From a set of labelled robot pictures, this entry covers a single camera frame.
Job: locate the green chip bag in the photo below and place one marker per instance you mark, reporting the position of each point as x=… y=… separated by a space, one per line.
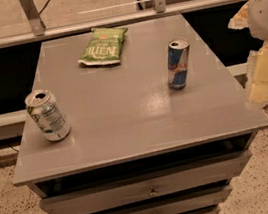
x=104 y=48

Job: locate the grey drawer cabinet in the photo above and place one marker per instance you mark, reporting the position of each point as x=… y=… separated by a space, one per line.
x=137 y=146

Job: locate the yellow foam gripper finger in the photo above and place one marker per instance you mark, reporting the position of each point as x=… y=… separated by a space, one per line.
x=240 y=20
x=257 y=76

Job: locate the white green 7up can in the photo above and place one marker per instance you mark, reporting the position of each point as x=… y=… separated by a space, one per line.
x=42 y=107

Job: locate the grey metal railing frame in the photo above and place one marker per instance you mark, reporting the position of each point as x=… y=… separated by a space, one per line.
x=25 y=21

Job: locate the blue silver Red Bull can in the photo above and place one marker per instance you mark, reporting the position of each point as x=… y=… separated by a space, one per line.
x=178 y=50

